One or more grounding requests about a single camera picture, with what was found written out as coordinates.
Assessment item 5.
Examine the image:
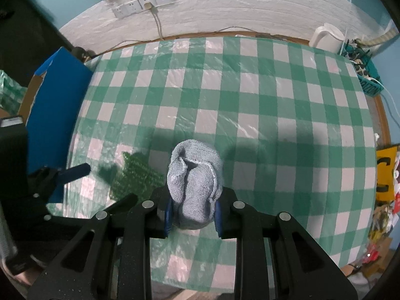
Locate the light blue knitted sock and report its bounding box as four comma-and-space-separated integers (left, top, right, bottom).
167, 139, 223, 230

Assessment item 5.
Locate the braided hose on wall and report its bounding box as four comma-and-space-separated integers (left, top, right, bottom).
358, 28, 400, 50

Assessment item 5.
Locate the person's left hand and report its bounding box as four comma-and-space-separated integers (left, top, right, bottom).
3, 267, 41, 287

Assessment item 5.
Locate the white wall socket strip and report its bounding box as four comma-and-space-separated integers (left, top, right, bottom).
112, 0, 174, 19

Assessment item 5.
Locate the grey power cord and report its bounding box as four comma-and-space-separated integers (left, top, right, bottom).
142, 3, 166, 42

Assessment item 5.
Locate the blue cardboard storage box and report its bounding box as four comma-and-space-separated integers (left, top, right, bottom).
15, 47, 93, 203

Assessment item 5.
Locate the yellow package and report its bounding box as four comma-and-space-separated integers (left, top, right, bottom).
375, 145, 399, 202

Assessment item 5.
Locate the white electric kettle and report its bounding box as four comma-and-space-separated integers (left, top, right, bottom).
308, 23, 345, 54

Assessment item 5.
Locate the teal basket with cables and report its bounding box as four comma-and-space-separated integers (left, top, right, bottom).
341, 40, 384, 97

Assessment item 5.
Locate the green checkered tablecloth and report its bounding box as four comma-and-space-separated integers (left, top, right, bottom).
63, 36, 379, 293

